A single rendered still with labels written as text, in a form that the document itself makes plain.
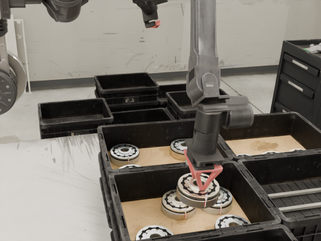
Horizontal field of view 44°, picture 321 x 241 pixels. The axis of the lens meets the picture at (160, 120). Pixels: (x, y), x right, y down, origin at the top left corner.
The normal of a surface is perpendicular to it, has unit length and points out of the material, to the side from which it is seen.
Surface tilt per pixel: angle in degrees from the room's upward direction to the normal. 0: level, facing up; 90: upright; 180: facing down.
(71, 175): 0
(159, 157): 0
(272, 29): 90
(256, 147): 0
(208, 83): 50
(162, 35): 90
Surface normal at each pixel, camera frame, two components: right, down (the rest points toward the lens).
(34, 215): 0.04, -0.90
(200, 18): 0.22, -0.25
